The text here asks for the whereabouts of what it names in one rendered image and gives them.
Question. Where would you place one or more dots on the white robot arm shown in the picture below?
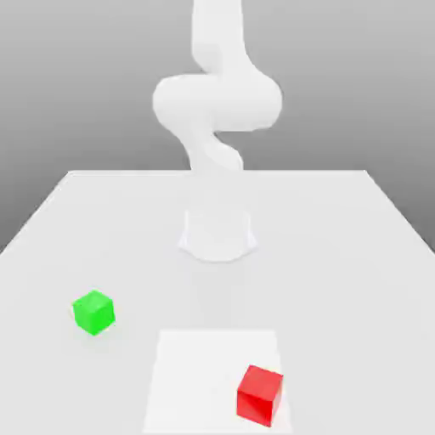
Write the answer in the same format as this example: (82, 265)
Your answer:
(217, 102)

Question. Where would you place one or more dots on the small red cube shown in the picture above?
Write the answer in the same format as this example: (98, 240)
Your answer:
(258, 394)

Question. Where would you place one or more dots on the small green cube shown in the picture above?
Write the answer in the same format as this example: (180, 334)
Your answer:
(93, 312)

